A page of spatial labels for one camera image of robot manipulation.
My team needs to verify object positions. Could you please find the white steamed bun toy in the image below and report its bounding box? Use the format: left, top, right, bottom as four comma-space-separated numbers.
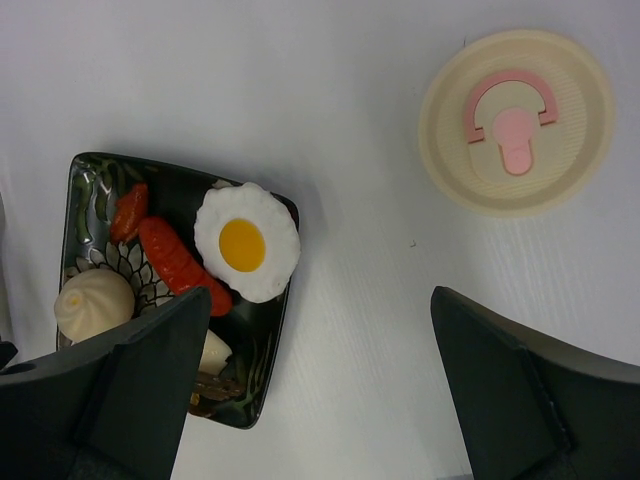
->
54, 269, 135, 343

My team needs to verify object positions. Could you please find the black patterned square plate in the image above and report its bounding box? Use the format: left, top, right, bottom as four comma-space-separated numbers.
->
54, 151, 301, 431

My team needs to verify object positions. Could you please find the cream lunch box lid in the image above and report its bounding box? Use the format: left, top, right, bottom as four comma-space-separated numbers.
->
418, 29, 616, 217

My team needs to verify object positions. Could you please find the fried egg toy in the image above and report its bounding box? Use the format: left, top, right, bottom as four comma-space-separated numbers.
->
194, 183, 301, 303

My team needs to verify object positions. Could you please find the cream tofu block toy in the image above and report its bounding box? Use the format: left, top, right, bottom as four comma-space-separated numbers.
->
198, 330, 232, 376

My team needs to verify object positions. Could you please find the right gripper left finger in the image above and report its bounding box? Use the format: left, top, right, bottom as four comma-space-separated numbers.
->
1, 287, 212, 479

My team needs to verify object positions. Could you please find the red sausage toy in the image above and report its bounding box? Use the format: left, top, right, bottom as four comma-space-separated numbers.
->
138, 216, 233, 317

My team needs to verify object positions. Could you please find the small red shrimp toy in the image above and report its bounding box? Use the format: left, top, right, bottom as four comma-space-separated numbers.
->
110, 183, 149, 244

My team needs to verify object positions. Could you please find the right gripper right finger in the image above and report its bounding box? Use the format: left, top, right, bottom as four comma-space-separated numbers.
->
431, 287, 639, 479

